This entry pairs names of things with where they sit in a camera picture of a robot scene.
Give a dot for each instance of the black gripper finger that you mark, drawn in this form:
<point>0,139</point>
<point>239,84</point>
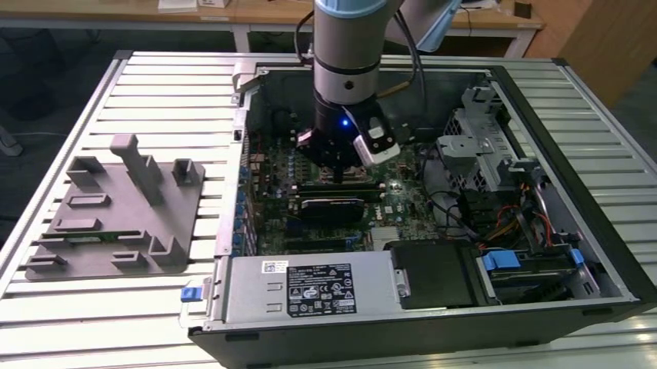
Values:
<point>335,161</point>

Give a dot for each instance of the white labelled box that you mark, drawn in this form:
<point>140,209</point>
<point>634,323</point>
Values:
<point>212,2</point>

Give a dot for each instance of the hard disk in blue carrier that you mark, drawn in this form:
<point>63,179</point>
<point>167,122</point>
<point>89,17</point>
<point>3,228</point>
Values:
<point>499,261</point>

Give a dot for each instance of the wooden cabinet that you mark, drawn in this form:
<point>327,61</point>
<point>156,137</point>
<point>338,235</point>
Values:
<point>605,46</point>

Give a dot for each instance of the white paper box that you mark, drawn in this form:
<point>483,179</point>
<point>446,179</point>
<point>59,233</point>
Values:
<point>176,4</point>

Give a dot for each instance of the CPU socket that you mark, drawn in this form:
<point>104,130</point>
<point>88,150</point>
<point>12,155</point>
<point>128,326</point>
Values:
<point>322,173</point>

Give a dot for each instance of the black graphics card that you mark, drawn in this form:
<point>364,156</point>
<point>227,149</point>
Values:
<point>328,215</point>

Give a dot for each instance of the RAM slot with black clips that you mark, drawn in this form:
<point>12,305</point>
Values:
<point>362,192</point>
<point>362,184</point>

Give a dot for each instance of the wooden desk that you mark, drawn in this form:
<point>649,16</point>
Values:
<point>487,21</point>

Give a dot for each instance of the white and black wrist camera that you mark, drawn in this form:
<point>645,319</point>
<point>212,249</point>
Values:
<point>379,153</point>

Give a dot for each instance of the blue plastic latch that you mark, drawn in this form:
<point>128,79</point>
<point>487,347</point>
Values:
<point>190,294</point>

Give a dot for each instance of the small silver heatsink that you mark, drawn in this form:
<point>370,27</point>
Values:
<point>385,235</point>

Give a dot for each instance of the perforated metal drive cage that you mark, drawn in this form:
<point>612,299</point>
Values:
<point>462,148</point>

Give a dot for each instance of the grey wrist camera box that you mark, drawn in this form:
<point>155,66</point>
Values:
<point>303,138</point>

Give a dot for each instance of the green RAM stick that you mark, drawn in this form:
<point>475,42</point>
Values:
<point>103,236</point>

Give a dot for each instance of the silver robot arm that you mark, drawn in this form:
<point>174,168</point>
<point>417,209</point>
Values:
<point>346,57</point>

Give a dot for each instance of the grey metal stand foot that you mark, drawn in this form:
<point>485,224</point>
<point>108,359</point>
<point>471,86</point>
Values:
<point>9,148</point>

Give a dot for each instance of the green motherboard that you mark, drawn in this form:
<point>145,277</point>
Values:
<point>415,230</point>

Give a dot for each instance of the silver power supply unit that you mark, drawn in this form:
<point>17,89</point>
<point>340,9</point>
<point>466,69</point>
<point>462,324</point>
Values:
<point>246,292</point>

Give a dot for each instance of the small dark box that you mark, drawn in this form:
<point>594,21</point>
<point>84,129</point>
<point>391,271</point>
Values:
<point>522,9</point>

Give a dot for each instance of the black open PC case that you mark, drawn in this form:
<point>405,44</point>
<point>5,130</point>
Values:
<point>410,346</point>

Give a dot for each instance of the RAM slot with white clips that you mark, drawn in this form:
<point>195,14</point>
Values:
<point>362,188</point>
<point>362,196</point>

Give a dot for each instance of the grey parts rack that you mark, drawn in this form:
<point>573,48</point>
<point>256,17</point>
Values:
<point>170,215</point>

